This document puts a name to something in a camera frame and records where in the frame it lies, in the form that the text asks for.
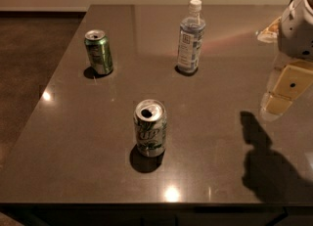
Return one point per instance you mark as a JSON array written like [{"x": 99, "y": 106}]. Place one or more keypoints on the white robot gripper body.
[{"x": 295, "y": 32}]

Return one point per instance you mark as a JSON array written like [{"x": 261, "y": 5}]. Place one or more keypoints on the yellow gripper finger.
[
  {"x": 270, "y": 33},
  {"x": 293, "y": 80}
]

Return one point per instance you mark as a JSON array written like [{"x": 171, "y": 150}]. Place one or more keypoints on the clear blue plastic water bottle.
[{"x": 190, "y": 39}]

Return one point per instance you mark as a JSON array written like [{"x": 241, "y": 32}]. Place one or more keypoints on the white 7up can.
[{"x": 150, "y": 121}]

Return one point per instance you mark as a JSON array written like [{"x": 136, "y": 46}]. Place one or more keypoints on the green soda can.
[{"x": 99, "y": 53}]

